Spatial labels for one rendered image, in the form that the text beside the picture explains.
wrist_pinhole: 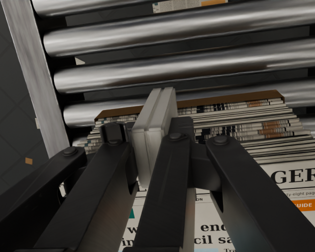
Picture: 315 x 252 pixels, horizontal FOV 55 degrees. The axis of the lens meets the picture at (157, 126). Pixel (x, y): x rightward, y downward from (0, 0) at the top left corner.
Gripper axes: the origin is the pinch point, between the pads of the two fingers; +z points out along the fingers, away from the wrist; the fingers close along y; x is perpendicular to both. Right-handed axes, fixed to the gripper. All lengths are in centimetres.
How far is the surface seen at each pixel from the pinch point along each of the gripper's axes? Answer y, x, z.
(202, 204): 1.5, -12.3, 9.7
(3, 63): -87, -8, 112
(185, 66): -0.3, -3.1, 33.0
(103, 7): -12.0, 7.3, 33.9
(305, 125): 18.4, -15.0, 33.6
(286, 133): 11.0, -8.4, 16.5
